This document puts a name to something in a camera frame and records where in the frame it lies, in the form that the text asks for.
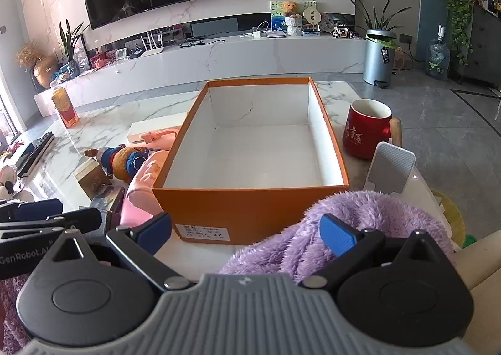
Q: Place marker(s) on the bronze round vase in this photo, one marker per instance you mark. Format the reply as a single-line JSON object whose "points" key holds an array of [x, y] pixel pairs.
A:
{"points": [[45, 73]]}

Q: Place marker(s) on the grey laptop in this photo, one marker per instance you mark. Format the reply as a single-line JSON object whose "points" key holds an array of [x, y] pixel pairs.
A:
{"points": [[278, 34]]}

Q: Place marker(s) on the dark sideboard cabinet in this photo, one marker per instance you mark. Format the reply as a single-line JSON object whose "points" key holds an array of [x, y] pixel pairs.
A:
{"points": [[485, 46]]}

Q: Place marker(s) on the pink pouch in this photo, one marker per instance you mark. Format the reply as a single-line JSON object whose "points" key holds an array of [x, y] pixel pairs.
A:
{"points": [[141, 186]]}

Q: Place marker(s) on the yellow green plastic item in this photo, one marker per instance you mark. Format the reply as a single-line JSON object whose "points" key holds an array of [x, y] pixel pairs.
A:
{"points": [[454, 218]]}

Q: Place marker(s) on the orange cardboard box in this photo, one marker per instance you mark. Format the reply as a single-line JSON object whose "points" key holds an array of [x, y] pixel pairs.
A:
{"points": [[242, 214]]}

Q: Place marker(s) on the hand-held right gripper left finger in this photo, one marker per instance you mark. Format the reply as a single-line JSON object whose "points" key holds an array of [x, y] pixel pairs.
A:
{"points": [[156, 231]]}

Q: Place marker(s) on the small brown gold box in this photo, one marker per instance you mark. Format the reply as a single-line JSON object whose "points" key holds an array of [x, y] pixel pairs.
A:
{"points": [[92, 183]]}

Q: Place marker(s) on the white textured pot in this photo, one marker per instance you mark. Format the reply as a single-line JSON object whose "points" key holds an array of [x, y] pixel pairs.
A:
{"points": [[293, 25]]}

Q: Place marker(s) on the silver trash can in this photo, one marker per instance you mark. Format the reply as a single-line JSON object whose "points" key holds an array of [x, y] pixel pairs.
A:
{"points": [[375, 61]]}

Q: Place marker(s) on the blue orange plush toy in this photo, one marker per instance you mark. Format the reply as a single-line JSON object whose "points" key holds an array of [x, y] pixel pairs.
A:
{"points": [[125, 163]]}

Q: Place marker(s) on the plant in blue pot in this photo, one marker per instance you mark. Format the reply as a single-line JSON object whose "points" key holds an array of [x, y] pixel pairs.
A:
{"points": [[68, 49]]}

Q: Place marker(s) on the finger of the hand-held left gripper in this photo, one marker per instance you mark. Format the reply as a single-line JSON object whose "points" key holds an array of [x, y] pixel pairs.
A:
{"points": [[39, 208], [58, 220]]}

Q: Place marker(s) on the white charger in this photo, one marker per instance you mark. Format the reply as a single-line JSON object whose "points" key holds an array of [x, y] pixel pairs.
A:
{"points": [[256, 34]]}

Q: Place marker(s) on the beige seat cushion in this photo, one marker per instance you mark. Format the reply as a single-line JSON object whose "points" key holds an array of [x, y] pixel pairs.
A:
{"points": [[485, 273]]}

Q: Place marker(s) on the black keyboard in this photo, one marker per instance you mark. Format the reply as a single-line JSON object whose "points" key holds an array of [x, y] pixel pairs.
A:
{"points": [[35, 151]]}

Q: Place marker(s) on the silver photo card box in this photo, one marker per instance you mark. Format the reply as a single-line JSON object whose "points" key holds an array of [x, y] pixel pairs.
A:
{"points": [[109, 198]]}

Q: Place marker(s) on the black white toy vehicle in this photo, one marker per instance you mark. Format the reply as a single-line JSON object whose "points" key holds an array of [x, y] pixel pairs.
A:
{"points": [[344, 32]]}

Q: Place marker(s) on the purple fuzzy cloth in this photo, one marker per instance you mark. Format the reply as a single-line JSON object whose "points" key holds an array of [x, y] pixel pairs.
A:
{"points": [[372, 214]]}

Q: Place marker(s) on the round wooden fan ornament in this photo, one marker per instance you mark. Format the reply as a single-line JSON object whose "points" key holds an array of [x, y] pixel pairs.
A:
{"points": [[312, 14]]}

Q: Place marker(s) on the white flat box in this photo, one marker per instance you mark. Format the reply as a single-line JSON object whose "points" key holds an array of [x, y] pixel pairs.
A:
{"points": [[156, 124]]}

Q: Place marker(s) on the brown teddy bear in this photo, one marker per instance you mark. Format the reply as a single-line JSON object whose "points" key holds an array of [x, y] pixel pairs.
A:
{"points": [[289, 7]]}

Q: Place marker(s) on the blue water jug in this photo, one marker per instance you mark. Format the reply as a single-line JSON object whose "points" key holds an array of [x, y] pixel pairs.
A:
{"points": [[437, 59]]}

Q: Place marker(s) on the dark rectangular panel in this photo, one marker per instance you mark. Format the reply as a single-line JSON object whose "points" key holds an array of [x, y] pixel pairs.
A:
{"points": [[215, 26]]}

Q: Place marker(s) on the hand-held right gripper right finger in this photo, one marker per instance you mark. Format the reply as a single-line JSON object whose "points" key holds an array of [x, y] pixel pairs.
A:
{"points": [[338, 237]]}

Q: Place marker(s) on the dried flower bunch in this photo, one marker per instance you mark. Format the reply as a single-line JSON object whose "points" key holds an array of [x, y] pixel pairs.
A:
{"points": [[28, 53]]}

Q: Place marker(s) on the long leaf potted plant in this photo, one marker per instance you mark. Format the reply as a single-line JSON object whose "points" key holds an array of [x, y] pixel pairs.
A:
{"points": [[377, 20]]}

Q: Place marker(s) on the white grey phone stand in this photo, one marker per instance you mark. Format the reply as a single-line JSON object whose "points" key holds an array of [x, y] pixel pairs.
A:
{"points": [[391, 167]]}

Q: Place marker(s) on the white router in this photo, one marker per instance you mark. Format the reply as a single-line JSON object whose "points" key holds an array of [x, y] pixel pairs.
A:
{"points": [[152, 50]]}

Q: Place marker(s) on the pink selfie stick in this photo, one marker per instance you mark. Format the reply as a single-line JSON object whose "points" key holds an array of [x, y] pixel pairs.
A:
{"points": [[160, 138]]}

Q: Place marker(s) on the orange red carton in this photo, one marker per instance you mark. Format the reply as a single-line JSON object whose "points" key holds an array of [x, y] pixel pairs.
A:
{"points": [[66, 108]]}

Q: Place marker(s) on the small white clock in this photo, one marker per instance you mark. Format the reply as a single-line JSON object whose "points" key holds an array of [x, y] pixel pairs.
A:
{"points": [[122, 55]]}

